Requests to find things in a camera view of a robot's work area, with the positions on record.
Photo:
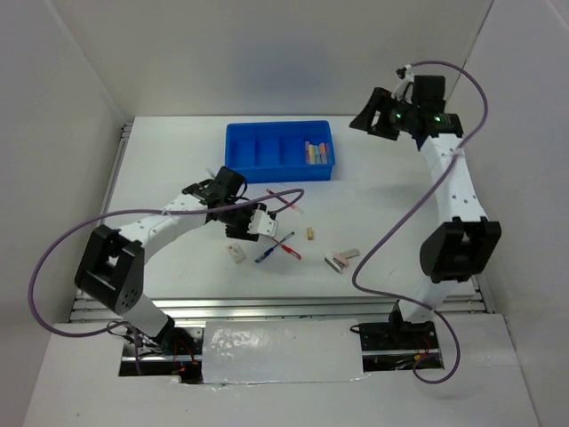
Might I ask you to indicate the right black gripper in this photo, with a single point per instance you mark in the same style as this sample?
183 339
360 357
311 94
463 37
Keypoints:
364 118

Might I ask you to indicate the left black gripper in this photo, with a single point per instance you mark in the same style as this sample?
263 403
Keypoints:
242 233

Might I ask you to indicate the blue pen crossed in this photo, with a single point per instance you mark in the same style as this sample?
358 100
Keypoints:
269 251

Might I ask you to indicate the red pen crossed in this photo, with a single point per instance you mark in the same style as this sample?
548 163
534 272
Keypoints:
288 249

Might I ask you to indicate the orange highlighter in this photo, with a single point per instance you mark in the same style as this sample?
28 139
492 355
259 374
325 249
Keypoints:
323 153

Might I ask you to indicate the yellow highlighter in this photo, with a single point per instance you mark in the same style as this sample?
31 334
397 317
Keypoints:
312 154

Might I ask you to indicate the purple highlighter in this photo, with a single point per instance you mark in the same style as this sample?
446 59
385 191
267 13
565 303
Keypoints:
307 155

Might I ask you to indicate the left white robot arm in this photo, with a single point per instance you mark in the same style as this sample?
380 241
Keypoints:
112 267

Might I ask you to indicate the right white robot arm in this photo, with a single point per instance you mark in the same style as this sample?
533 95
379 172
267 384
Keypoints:
463 241

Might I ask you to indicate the white red eraser pack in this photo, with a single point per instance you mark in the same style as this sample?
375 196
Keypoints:
236 253

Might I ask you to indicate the red pen upper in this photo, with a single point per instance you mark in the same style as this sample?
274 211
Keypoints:
285 202

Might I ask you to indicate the tan eraser block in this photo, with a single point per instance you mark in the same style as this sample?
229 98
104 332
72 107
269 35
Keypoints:
309 234

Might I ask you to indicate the blue compartment tray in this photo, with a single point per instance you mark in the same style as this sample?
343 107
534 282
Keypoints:
268 152

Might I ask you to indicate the pink eraser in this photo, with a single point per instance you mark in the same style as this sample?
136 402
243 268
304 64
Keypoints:
340 260

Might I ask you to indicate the grey white eraser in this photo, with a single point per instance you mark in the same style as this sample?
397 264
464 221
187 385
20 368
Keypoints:
351 253

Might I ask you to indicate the white foil cover sheet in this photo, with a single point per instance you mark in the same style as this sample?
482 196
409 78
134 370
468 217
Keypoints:
285 351

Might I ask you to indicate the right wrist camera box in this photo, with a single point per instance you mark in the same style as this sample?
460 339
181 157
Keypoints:
406 80

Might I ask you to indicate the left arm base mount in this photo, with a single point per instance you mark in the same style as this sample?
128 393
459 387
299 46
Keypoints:
141 357

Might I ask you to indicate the aluminium frame rail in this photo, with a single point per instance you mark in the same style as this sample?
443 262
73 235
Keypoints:
85 309

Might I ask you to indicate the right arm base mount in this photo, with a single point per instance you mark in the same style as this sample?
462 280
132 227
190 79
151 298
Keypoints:
386 347

